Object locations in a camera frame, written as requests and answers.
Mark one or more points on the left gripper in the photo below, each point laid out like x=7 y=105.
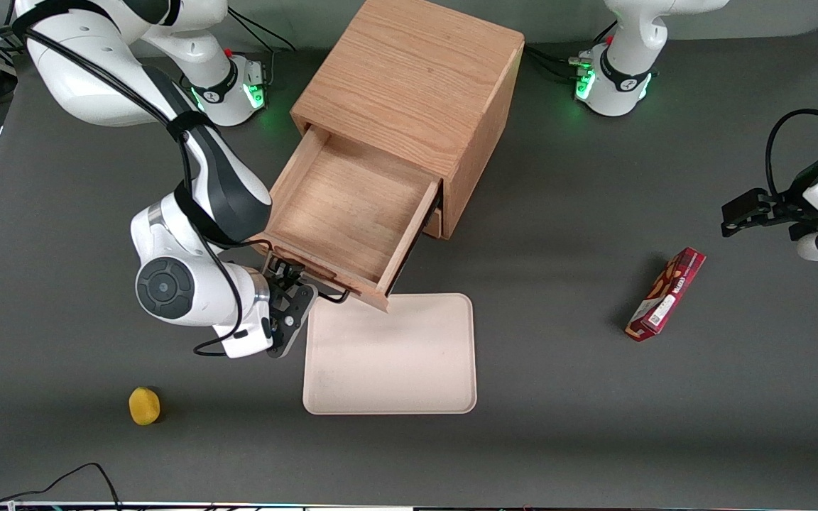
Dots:
x=792 y=210

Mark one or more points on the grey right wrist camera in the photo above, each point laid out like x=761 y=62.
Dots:
x=288 y=319

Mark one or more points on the red snack box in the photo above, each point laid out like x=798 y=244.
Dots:
x=664 y=294

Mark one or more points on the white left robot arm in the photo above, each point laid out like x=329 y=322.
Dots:
x=629 y=35

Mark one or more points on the wooden drawer cabinet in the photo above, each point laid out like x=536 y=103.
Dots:
x=416 y=78

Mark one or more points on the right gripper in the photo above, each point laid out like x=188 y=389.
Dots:
x=282 y=272

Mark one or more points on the yellow round sponge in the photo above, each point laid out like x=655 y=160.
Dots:
x=144 y=406

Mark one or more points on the beige plastic tray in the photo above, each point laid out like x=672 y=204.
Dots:
x=389 y=362

